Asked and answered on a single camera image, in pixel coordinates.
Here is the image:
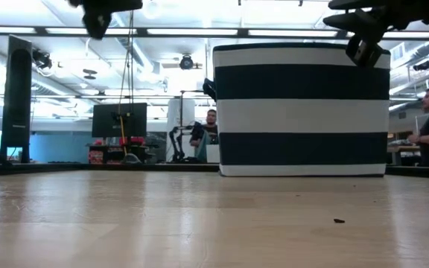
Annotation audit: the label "black monitor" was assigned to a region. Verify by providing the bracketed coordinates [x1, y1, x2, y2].
[91, 102, 148, 139]

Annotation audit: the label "white box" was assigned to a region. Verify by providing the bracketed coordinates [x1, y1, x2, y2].
[205, 144, 221, 164]

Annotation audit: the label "black light bar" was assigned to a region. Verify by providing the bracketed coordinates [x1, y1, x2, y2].
[0, 25, 429, 39]

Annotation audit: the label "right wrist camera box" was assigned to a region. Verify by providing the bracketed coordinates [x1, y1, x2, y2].
[344, 34, 384, 69]

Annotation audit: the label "navy white striped fabric bin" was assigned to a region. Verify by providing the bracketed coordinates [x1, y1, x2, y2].
[202, 42, 392, 178]

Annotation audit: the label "thin hanging cable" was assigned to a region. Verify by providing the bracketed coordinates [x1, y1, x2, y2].
[118, 10, 135, 107]

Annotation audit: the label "black round camera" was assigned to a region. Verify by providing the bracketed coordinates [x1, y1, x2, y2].
[178, 54, 196, 71]

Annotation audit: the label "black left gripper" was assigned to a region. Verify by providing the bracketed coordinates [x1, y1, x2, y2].
[67, 0, 144, 12]

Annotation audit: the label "wooden desk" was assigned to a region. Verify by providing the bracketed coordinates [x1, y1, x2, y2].
[387, 139, 422, 167]

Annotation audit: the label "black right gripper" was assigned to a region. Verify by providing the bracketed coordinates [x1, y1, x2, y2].
[322, 0, 429, 42]

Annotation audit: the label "yellow pole grey base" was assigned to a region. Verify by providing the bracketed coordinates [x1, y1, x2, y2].
[118, 114, 143, 165]

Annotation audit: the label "red storage boxes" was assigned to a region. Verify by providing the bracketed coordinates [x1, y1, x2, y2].
[86, 136, 156, 165]

